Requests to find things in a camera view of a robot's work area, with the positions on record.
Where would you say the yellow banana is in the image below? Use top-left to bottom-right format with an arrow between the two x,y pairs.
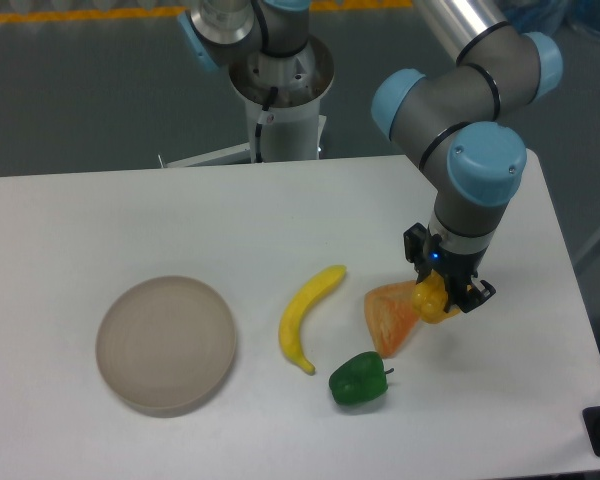
278,264 -> 347,376

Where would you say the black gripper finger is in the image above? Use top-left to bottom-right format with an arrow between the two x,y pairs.
403,223 -> 429,274
455,280 -> 495,313

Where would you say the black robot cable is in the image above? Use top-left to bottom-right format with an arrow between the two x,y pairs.
252,85 -> 280,164

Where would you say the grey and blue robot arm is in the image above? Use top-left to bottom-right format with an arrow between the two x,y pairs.
178,1 -> 563,312

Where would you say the yellow bell pepper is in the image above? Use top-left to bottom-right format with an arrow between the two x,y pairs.
411,271 -> 461,324

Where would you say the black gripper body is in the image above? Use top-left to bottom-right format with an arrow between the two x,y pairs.
413,243 -> 486,296

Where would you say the green bell pepper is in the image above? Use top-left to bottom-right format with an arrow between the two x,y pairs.
328,351 -> 393,406

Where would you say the beige round plate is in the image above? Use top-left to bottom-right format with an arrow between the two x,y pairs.
95,276 -> 237,418

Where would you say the orange fruit wedge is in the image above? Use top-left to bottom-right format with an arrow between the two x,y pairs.
364,281 -> 419,358

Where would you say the blue plastic bag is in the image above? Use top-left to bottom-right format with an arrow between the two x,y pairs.
500,0 -> 600,40

